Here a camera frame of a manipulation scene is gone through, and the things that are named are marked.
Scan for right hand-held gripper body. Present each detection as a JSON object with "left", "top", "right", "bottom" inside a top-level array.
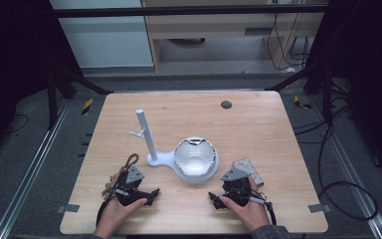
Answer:
[{"left": 220, "top": 167, "right": 253, "bottom": 208}]

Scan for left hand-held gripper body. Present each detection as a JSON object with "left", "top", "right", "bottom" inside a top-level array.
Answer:
[{"left": 114, "top": 164, "right": 149, "bottom": 207}]

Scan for white quilted key case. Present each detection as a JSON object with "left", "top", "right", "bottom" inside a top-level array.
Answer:
[{"left": 231, "top": 157, "right": 266, "bottom": 188}]

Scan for white bowl with silver rim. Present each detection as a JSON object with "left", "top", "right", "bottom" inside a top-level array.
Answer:
[{"left": 173, "top": 135, "right": 220, "bottom": 177}]

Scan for person's right hand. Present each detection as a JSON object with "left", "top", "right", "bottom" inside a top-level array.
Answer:
[{"left": 219, "top": 175, "right": 272, "bottom": 233}]

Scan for person's left hand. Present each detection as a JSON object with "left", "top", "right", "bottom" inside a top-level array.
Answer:
[{"left": 94, "top": 196, "right": 149, "bottom": 237}]

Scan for white key stand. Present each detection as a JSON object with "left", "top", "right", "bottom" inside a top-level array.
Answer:
[{"left": 128, "top": 109, "right": 221, "bottom": 184}]

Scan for yellow black tape strip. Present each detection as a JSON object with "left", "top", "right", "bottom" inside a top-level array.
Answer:
[
  {"left": 81, "top": 97, "right": 95, "bottom": 117},
  {"left": 292, "top": 95, "right": 313, "bottom": 111}
]

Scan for white cabinet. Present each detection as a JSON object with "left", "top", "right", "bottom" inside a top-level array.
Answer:
[{"left": 49, "top": 0, "right": 155, "bottom": 70}]

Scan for wooden cabinet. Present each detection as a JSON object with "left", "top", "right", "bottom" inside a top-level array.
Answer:
[{"left": 140, "top": 0, "right": 330, "bottom": 73}]

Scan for dark curtain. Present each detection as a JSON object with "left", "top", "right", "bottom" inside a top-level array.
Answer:
[
  {"left": 0, "top": 0, "right": 83, "bottom": 165},
  {"left": 305, "top": 0, "right": 382, "bottom": 185}
]

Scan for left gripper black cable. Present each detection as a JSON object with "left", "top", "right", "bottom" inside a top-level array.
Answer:
[{"left": 95, "top": 198, "right": 110, "bottom": 228}]

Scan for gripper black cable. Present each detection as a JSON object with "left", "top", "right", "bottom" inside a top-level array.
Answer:
[
  {"left": 95, "top": 198, "right": 110, "bottom": 228},
  {"left": 250, "top": 188, "right": 278, "bottom": 227}
]

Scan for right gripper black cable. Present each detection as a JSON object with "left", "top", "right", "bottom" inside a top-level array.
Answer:
[{"left": 250, "top": 188, "right": 278, "bottom": 227}]

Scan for grey table edge bracket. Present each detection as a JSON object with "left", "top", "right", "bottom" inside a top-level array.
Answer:
[
  {"left": 307, "top": 202, "right": 332, "bottom": 214},
  {"left": 56, "top": 203, "right": 81, "bottom": 214}
]

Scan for long black floor cable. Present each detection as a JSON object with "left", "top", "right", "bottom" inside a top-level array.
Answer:
[{"left": 292, "top": 96, "right": 379, "bottom": 222}]

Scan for metal floor rail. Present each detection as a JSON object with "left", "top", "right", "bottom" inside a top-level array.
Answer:
[
  {"left": 0, "top": 99, "right": 72, "bottom": 239},
  {"left": 310, "top": 95, "right": 382, "bottom": 239}
]

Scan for black frame stand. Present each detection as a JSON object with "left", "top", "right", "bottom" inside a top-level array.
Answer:
[
  {"left": 264, "top": 64, "right": 335, "bottom": 126},
  {"left": 45, "top": 64, "right": 114, "bottom": 131}
]

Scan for thin black floor cable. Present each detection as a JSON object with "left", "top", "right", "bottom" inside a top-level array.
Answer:
[{"left": 3, "top": 113, "right": 30, "bottom": 135}]

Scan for black cables behind cabinet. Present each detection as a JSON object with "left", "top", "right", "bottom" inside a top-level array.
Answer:
[{"left": 266, "top": 12, "right": 310, "bottom": 72}]

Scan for black horizontal frame bar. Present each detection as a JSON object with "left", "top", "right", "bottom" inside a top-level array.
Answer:
[{"left": 51, "top": 4, "right": 330, "bottom": 18}]

